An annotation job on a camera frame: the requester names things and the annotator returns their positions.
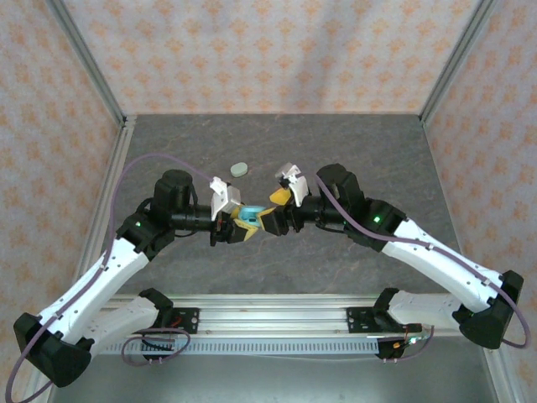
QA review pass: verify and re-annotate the light blue earbud charging case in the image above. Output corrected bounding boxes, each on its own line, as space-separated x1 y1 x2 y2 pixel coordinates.
238 203 268 224

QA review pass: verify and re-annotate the grey sheet metal panel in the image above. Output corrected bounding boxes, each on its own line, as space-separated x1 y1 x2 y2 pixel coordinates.
48 352 503 403

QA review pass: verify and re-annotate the aluminium table side rail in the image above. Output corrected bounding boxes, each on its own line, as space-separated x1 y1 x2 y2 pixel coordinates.
23 116 138 403
480 335 519 403

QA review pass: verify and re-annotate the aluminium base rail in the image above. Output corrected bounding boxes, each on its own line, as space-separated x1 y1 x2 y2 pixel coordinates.
44 293 503 338

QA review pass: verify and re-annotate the slotted grey cable duct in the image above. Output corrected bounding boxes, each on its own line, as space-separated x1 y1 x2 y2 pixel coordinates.
90 338 382 357

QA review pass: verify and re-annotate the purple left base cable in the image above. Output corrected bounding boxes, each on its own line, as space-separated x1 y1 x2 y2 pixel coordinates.
120 325 190 367

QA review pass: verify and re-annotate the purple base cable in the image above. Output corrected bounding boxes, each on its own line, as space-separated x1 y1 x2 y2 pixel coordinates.
383 326 438 364
120 325 190 367

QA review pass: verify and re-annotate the aluminium frame post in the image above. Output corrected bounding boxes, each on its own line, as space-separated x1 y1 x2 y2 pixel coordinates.
44 0 129 127
419 0 501 123

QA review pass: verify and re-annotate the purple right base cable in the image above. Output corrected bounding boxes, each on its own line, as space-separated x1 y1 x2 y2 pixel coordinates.
383 326 438 364

